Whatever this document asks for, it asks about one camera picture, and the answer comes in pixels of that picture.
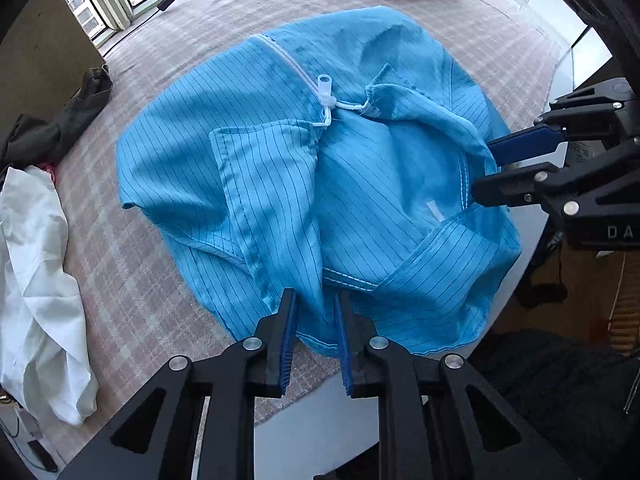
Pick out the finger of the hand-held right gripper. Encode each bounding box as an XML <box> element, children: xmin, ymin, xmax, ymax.
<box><xmin>472</xmin><ymin>137</ymin><xmax>640</xmax><ymax>216</ymax></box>
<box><xmin>486</xmin><ymin>79</ymin><xmax>640</xmax><ymax>166</ymax></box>

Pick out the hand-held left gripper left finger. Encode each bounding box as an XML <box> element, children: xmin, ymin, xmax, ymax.
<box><xmin>57</xmin><ymin>287</ymin><xmax>300</xmax><ymax>480</ymax></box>

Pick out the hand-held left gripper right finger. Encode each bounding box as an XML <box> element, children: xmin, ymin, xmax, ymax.
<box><xmin>334</xmin><ymin>291</ymin><xmax>583</xmax><ymax>480</ymax></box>

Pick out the blue striped work coat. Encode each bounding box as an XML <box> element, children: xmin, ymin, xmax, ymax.
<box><xmin>116</xmin><ymin>6</ymin><xmax>523</xmax><ymax>358</ymax></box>

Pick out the wooden slatted rack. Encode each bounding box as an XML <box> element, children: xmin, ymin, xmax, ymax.
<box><xmin>607</xmin><ymin>285</ymin><xmax>640</xmax><ymax>356</ymax></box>

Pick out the pink plaid blanket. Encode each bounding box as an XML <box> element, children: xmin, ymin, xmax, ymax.
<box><xmin>50</xmin><ymin>0</ymin><xmax>576</xmax><ymax>426</ymax></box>

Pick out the black zipped jacket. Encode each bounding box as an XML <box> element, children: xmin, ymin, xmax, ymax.
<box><xmin>470</xmin><ymin>330</ymin><xmax>640</xmax><ymax>480</ymax></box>

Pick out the black power adapter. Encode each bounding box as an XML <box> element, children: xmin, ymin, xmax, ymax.
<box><xmin>27</xmin><ymin>439</ymin><xmax>58</xmax><ymax>472</ymax></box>

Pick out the grey garment with white patches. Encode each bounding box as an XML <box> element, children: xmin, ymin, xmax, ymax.
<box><xmin>0</xmin><ymin>64</ymin><xmax>115</xmax><ymax>171</ymax></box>

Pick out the light wooden board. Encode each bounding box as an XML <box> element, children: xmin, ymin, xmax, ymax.
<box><xmin>0</xmin><ymin>0</ymin><xmax>106</xmax><ymax>136</ymax></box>

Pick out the black charger cable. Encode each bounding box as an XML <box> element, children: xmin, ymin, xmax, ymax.
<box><xmin>0</xmin><ymin>410</ymin><xmax>22</xmax><ymax>442</ymax></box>

